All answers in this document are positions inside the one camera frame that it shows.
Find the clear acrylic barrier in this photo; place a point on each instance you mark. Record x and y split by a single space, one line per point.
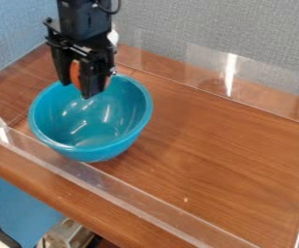
259 85
109 206

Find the brown and white toy mushroom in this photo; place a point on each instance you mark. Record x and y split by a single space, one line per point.
112 36

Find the white box under table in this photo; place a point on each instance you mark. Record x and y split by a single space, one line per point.
65 235

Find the clear acrylic back barrier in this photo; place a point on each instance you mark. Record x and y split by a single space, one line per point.
259 85

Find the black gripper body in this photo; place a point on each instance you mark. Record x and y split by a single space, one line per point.
80 27

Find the blue bowl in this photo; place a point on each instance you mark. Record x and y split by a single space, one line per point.
91 130

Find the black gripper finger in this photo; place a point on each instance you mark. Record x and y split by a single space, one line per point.
93 73
63 62

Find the clear acrylic front barrier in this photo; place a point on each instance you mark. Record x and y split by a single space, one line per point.
109 206

